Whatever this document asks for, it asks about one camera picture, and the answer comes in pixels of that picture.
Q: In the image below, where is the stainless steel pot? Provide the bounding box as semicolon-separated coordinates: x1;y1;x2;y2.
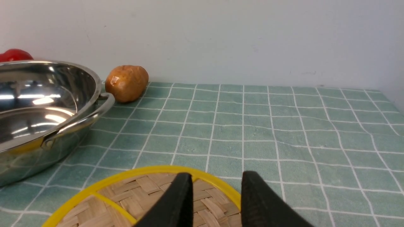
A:
0;60;115;186

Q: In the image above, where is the woven bamboo steamer lid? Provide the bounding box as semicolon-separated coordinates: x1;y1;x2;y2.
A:
43;166;242;227

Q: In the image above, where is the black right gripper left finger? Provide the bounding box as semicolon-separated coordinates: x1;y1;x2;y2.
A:
134;172;193;227

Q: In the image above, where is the brown potato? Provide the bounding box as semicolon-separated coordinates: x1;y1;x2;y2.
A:
105;65;149;103

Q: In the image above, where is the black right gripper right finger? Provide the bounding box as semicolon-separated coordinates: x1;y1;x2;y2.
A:
241;171;313;227

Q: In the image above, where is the red bell pepper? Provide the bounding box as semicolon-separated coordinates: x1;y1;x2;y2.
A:
0;49;33;63

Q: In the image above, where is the green checkered tablecloth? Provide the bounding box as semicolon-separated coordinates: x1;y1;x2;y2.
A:
1;82;404;227

